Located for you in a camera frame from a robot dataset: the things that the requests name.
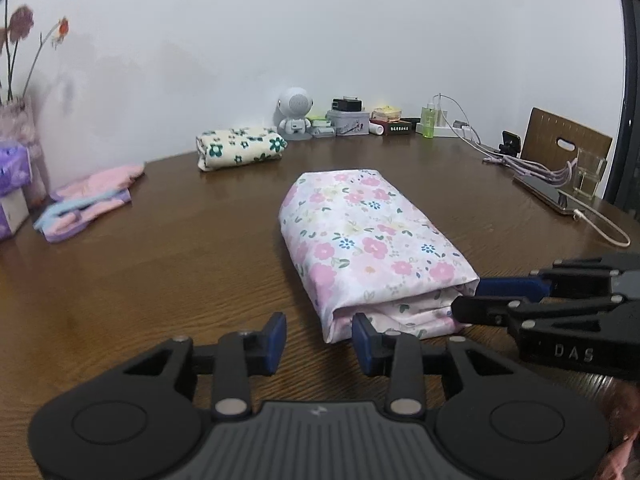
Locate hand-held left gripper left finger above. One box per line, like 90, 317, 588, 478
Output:
122, 311, 288, 418

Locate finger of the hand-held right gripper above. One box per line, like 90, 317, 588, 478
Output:
477, 257, 624, 299
450, 292, 626, 333

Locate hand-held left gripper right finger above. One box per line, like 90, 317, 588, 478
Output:
351, 312, 516, 418

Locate pink floral dress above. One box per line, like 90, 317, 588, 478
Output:
278, 168, 481, 345

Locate person's right hand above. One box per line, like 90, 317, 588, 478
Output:
597, 379, 640, 480

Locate smartphone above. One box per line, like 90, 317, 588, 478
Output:
512, 174, 586, 216

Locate clear acrylic holder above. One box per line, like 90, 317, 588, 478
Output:
570, 147, 608, 206

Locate brown cardboard piece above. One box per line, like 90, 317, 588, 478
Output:
520, 107, 613, 196

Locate white power strip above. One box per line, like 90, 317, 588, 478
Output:
417, 125, 476, 141

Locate green spray bottle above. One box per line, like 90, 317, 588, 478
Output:
420, 102, 437, 139

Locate dark label box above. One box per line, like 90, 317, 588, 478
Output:
384, 117, 420, 136

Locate folded cream floral cloth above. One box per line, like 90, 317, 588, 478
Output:
195, 126, 288, 172

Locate black flat panel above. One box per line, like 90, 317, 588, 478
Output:
602, 0, 640, 211

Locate white robot-shaped speaker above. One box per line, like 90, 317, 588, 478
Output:
276, 86, 314, 141

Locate pink blue purple garment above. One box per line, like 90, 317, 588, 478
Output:
32, 162, 147, 244

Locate purple white tissue pack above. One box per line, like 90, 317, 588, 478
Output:
0, 187, 31, 241

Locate white charging cables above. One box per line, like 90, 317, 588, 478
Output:
482, 152, 581, 186

